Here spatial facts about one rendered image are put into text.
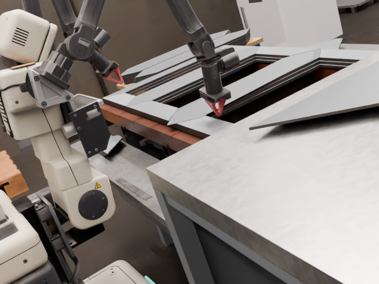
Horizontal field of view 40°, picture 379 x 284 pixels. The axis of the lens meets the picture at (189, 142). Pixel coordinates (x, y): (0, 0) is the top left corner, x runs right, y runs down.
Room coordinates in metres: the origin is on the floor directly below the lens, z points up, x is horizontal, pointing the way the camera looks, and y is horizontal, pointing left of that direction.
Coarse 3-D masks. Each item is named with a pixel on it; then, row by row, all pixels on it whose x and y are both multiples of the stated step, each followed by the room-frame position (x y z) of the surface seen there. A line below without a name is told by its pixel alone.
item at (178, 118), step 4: (172, 116) 1.87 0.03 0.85; (176, 116) 1.85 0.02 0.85; (180, 116) 1.84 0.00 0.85; (184, 116) 1.82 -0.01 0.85; (188, 116) 1.80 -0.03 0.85; (192, 116) 1.79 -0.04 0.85; (172, 120) 1.82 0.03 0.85; (176, 120) 1.81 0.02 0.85; (180, 120) 1.79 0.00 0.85; (184, 120) 1.77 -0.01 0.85; (188, 120) 1.76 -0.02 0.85
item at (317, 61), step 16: (192, 64) 2.65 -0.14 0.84; (240, 64) 2.36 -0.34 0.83; (304, 64) 1.97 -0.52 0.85; (320, 64) 1.97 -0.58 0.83; (336, 64) 1.90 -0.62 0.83; (160, 80) 2.57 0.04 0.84; (288, 80) 1.92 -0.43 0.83; (176, 96) 2.22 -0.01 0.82; (256, 96) 1.86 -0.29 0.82; (224, 112) 1.80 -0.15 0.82; (176, 128) 1.79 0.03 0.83
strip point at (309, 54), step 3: (309, 51) 2.12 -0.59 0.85; (312, 51) 2.11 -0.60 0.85; (300, 54) 2.13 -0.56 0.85; (303, 54) 2.11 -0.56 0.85; (306, 54) 2.10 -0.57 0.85; (309, 54) 2.08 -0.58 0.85; (312, 54) 2.06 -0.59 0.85; (285, 57) 2.15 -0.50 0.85; (288, 57) 2.14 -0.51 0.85; (291, 57) 2.12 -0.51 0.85; (294, 57) 2.11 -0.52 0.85; (297, 57) 2.09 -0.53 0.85; (300, 57) 2.08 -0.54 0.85; (303, 57) 2.06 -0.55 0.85; (306, 57) 2.05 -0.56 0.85; (309, 57) 2.03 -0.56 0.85; (312, 57) 2.02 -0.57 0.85
